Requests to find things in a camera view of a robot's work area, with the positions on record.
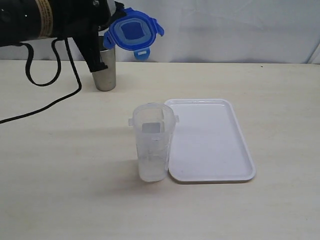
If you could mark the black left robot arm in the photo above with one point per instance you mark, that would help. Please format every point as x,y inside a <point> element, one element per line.
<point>25,20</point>

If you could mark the white plastic tray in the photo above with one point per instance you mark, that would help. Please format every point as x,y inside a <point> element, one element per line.
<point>208,145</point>

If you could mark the blue plastic lid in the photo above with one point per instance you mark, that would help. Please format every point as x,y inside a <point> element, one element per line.
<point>134,32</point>

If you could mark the clear plastic tall container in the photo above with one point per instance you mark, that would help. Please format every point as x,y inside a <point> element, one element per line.
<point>153,125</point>

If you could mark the white backdrop curtain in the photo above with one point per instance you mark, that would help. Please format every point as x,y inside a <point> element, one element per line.
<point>234,31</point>

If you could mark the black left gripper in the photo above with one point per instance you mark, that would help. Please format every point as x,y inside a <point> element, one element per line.
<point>82,20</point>

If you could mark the stainless steel cup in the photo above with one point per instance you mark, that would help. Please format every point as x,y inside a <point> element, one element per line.
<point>105,80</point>

